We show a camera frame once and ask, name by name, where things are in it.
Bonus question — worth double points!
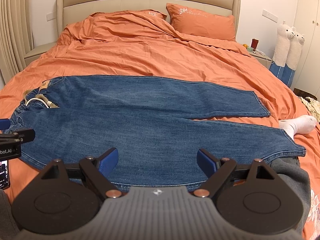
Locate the blue denim jeans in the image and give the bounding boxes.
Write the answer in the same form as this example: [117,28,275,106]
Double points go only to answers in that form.
[9,75,306,190]

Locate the grey sweatpants leg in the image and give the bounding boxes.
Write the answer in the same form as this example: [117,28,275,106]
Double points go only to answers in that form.
[270,157,311,235]

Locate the white sock foot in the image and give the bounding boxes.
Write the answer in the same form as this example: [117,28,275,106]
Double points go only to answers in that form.
[279,115,318,140]

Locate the left beige nightstand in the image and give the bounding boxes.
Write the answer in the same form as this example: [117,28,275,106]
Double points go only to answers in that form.
[24,42,56,66]

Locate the beige pleated curtain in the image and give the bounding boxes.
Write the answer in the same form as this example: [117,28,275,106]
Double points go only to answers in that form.
[1,0,34,83]

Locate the pile of clothes on floor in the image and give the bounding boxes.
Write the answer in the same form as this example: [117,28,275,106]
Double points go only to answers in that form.
[293,88,320,122]

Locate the white wardrobe doors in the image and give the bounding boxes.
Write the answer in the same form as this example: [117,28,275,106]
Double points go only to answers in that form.
[291,0,319,98]

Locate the right nightstand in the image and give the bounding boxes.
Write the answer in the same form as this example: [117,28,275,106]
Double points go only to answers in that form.
[249,49,272,69]

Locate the right alpaca plush toy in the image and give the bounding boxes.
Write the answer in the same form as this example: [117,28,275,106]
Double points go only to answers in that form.
[281,27,305,87]

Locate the dark red box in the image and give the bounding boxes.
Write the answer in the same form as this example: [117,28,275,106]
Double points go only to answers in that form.
[251,38,259,51]

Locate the orange pillow with logo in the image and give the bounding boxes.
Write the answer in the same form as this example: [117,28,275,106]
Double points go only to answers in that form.
[166,3,236,41]

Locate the smartphone on gripper mount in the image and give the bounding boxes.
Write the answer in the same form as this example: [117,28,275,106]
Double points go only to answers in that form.
[0,160,10,190]

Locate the white wall socket plate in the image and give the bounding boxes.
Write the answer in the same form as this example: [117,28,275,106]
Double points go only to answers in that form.
[46,12,56,22]

